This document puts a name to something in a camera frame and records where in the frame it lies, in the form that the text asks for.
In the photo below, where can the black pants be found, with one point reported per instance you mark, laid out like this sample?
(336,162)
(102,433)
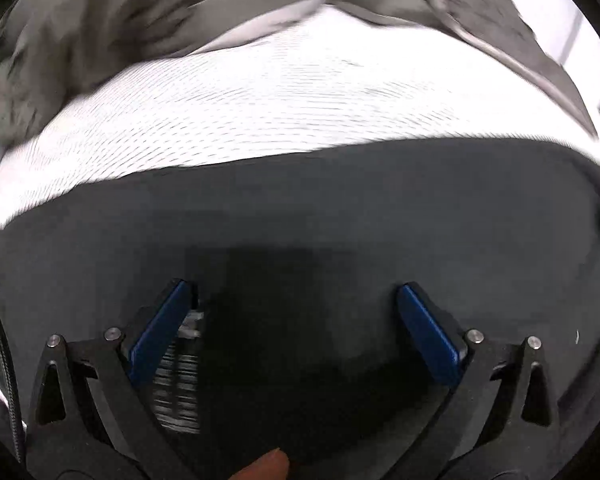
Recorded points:
(330,200)

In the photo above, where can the white patterned mattress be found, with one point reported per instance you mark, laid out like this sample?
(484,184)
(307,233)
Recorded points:
(280,95)

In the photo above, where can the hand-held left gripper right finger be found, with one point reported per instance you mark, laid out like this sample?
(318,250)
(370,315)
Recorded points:
(427,332)

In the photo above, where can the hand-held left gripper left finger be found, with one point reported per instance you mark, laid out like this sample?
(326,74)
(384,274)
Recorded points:
(160,330)

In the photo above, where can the olive grey jacket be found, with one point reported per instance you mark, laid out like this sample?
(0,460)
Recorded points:
(105,25)

